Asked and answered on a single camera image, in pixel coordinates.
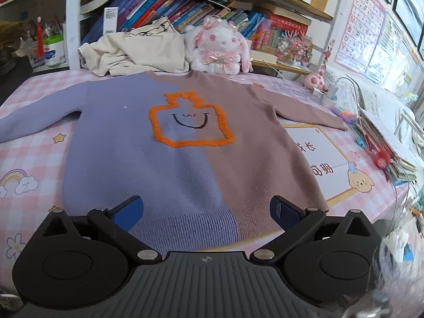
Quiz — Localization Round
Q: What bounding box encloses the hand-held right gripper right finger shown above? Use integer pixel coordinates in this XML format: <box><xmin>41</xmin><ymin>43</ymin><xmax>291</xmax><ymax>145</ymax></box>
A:
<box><xmin>249</xmin><ymin>195</ymin><xmax>381</xmax><ymax>263</ymax></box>

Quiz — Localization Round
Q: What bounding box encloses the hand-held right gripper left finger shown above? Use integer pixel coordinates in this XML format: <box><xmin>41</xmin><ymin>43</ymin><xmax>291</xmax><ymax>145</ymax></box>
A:
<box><xmin>40</xmin><ymin>196</ymin><xmax>163</xmax><ymax>265</ymax></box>

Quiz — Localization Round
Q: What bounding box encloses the purple and brown sweater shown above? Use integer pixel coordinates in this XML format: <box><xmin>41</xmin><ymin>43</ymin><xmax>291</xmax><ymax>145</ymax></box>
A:
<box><xmin>0</xmin><ymin>69</ymin><xmax>348</xmax><ymax>259</ymax></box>

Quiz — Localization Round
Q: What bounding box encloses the pink checked printed mat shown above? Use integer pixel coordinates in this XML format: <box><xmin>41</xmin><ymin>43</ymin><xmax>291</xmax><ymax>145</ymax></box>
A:
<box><xmin>0</xmin><ymin>69</ymin><xmax>424</xmax><ymax>305</ymax></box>

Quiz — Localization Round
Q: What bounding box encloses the small red toy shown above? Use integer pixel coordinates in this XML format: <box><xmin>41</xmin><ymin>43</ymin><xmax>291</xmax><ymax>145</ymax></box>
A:
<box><xmin>373</xmin><ymin>149</ymin><xmax>392</xmax><ymax>170</ymax></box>

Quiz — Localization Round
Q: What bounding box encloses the white power adapter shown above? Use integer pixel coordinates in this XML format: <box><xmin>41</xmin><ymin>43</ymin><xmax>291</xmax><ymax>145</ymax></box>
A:
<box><xmin>322</xmin><ymin>87</ymin><xmax>339</xmax><ymax>107</ymax></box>

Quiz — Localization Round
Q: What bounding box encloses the clear plastic bag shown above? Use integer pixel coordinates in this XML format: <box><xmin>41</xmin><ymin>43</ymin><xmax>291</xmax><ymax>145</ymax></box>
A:
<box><xmin>374</xmin><ymin>185</ymin><xmax>424</xmax><ymax>318</ymax></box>

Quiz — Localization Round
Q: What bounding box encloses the stack of thin books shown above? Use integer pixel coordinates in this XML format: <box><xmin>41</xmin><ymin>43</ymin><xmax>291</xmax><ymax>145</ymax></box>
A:
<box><xmin>354</xmin><ymin>106</ymin><xmax>418</xmax><ymax>183</ymax></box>

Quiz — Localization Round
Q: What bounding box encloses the small pink plush toy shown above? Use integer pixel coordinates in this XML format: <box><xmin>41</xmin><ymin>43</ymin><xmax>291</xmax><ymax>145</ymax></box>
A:
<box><xmin>305</xmin><ymin>73</ymin><xmax>328</xmax><ymax>91</ymax></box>

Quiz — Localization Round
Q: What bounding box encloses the cream garment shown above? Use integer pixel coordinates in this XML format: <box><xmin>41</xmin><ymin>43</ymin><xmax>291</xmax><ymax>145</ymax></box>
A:
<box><xmin>78</xmin><ymin>16</ymin><xmax>191</xmax><ymax>77</ymax></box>

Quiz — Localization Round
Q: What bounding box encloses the colourful paper ornament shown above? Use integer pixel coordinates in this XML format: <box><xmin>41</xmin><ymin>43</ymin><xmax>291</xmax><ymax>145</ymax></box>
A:
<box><xmin>278</xmin><ymin>35</ymin><xmax>313</xmax><ymax>67</ymax></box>

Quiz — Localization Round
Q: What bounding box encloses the white and pink bunny plush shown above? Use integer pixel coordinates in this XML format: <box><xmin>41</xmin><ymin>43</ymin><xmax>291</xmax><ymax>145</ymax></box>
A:
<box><xmin>184</xmin><ymin>16</ymin><xmax>254</xmax><ymax>75</ymax></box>

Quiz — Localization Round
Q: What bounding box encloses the white and wooden bookshelf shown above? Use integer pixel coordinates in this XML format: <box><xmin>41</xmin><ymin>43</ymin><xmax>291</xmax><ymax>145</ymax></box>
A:
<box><xmin>0</xmin><ymin>0</ymin><xmax>348</xmax><ymax>77</ymax></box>

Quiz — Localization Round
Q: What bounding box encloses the white upright box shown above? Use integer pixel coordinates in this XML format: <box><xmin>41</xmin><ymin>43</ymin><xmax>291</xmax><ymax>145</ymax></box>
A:
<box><xmin>104</xmin><ymin>7</ymin><xmax>119</xmax><ymax>35</ymax></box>

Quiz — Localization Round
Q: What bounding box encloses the pink alphabet poster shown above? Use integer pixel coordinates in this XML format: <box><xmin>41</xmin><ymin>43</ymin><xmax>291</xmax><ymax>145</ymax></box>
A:
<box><xmin>334</xmin><ymin>0</ymin><xmax>388</xmax><ymax>73</ymax></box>

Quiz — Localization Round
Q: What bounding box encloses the row of colourful books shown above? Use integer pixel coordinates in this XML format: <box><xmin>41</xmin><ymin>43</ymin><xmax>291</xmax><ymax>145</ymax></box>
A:
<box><xmin>79</xmin><ymin>0</ymin><xmax>313</xmax><ymax>57</ymax></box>

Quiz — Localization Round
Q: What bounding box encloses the large black framed picture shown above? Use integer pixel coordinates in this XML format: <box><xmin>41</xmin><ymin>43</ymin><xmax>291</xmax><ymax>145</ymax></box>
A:
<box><xmin>394</xmin><ymin>0</ymin><xmax>424</xmax><ymax>46</ymax></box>

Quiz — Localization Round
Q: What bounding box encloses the pale wall chart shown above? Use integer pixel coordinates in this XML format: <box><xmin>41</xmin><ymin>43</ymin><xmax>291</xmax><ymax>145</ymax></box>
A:
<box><xmin>364</xmin><ymin>13</ymin><xmax>424</xmax><ymax>107</ymax></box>

